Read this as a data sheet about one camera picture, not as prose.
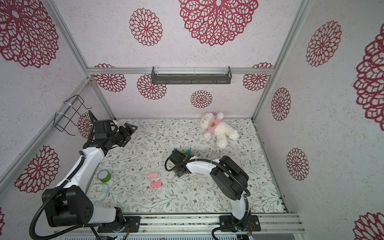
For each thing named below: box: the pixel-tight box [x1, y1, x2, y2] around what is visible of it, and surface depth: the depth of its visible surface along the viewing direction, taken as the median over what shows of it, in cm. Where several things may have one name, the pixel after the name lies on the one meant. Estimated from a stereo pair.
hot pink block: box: [150, 181, 163, 189], surface depth 88 cm
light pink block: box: [147, 173, 160, 179], surface depth 92 cm
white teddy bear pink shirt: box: [200, 112, 239, 149], surface depth 107 cm
